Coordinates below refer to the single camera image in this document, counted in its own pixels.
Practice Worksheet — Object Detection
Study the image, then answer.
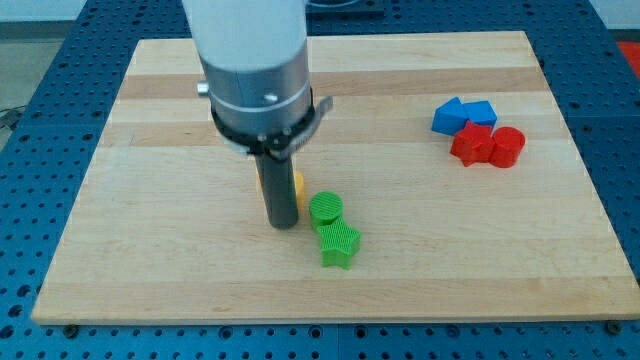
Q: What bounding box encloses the green cylinder block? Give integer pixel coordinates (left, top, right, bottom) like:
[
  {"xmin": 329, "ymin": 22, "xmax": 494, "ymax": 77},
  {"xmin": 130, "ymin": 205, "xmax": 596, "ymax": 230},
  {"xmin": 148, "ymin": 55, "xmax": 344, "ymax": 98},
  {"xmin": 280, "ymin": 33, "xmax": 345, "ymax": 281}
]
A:
[{"xmin": 309, "ymin": 191, "xmax": 344, "ymax": 230}]

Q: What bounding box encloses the blue triangular block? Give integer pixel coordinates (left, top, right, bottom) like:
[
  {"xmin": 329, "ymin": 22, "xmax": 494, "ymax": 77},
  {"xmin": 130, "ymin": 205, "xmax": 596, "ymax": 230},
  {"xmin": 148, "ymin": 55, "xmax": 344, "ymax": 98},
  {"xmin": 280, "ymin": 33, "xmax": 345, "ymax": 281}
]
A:
[{"xmin": 431, "ymin": 97, "xmax": 469, "ymax": 136}]

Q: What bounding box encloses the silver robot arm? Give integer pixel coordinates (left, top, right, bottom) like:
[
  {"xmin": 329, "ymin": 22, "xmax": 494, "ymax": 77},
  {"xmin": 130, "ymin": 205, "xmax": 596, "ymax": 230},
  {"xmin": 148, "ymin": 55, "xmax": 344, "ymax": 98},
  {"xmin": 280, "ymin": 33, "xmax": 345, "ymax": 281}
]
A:
[{"xmin": 183, "ymin": 0, "xmax": 312, "ymax": 135}]

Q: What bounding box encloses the blue cube block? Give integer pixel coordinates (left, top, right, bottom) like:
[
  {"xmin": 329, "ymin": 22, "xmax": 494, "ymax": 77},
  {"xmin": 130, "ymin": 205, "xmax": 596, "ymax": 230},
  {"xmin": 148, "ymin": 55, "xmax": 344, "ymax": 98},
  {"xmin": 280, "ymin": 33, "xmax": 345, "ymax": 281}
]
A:
[{"xmin": 463, "ymin": 100, "xmax": 498, "ymax": 127}]

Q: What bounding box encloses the green star block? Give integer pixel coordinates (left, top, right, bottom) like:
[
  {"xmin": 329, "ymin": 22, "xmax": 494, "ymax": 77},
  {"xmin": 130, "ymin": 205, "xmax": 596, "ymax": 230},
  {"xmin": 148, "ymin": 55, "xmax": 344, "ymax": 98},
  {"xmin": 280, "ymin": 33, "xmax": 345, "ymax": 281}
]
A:
[{"xmin": 317, "ymin": 217, "xmax": 361, "ymax": 270}]

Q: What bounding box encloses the red star block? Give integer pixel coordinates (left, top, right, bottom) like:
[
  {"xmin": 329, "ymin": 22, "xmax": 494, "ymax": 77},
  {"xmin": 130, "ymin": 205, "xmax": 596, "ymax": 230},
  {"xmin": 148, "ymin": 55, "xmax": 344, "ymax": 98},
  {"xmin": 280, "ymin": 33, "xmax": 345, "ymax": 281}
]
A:
[{"xmin": 450, "ymin": 121, "xmax": 495, "ymax": 167}]

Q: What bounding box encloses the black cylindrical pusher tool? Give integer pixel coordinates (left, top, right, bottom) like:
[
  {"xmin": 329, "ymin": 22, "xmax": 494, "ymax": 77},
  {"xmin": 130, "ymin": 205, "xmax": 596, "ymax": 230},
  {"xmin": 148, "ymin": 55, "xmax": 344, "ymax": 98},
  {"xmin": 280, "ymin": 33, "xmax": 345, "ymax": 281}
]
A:
[{"xmin": 255, "ymin": 155, "xmax": 299, "ymax": 230}]

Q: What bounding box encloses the red cylinder block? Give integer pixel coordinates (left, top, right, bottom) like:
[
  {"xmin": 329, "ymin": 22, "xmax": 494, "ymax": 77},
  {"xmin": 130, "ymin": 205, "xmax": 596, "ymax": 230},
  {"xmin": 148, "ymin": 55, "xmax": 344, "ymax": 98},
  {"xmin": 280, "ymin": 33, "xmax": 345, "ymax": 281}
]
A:
[{"xmin": 489, "ymin": 127, "xmax": 526, "ymax": 168}]

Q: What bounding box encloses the wooden board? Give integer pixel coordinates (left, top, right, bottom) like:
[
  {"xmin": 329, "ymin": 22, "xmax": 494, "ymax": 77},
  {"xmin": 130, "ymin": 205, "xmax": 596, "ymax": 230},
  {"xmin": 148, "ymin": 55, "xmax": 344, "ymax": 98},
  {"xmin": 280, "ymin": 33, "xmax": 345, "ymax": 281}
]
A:
[{"xmin": 32, "ymin": 31, "xmax": 639, "ymax": 325}]

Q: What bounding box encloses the yellow block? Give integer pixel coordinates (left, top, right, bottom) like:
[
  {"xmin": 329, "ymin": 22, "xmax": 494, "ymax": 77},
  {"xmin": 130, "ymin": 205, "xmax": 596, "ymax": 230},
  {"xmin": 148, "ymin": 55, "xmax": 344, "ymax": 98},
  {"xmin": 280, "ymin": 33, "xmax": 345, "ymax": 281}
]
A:
[{"xmin": 256, "ymin": 170, "xmax": 306, "ymax": 210}]

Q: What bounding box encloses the black ring clamp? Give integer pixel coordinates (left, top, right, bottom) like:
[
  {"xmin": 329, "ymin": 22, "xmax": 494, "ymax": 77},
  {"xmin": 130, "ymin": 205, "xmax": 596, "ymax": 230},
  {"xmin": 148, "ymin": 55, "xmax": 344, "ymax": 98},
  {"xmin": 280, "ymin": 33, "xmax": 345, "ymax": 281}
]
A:
[{"xmin": 211, "ymin": 89, "xmax": 334, "ymax": 161}]

